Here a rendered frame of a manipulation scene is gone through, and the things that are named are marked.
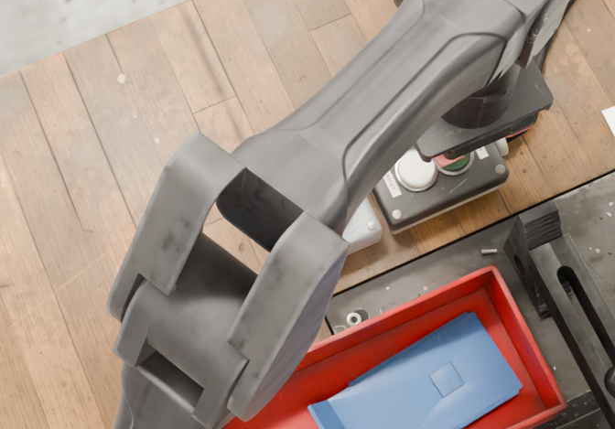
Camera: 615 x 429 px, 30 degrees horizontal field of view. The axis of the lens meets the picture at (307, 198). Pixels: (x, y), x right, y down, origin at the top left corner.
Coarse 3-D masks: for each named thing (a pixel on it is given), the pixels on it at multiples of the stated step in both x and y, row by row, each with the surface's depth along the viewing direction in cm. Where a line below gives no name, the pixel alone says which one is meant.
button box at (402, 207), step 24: (504, 144) 94; (480, 168) 93; (504, 168) 92; (384, 192) 92; (408, 192) 92; (432, 192) 92; (456, 192) 92; (480, 192) 94; (384, 216) 93; (408, 216) 92; (432, 216) 94
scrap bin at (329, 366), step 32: (448, 288) 87; (480, 288) 92; (384, 320) 87; (416, 320) 92; (448, 320) 91; (480, 320) 91; (512, 320) 87; (320, 352) 87; (352, 352) 91; (384, 352) 91; (512, 352) 90; (288, 384) 90; (320, 384) 90; (544, 384) 86; (256, 416) 90; (288, 416) 89; (512, 416) 89; (544, 416) 83
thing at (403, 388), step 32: (416, 352) 90; (448, 352) 90; (480, 352) 90; (384, 384) 90; (416, 384) 90; (480, 384) 89; (512, 384) 89; (320, 416) 87; (352, 416) 89; (384, 416) 89; (416, 416) 89; (448, 416) 89
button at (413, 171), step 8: (416, 152) 92; (408, 160) 92; (416, 160) 92; (432, 160) 92; (400, 168) 92; (408, 168) 92; (416, 168) 92; (424, 168) 92; (432, 168) 92; (400, 176) 92; (408, 176) 92; (416, 176) 92; (424, 176) 92; (432, 176) 92; (408, 184) 92; (416, 184) 92; (424, 184) 92
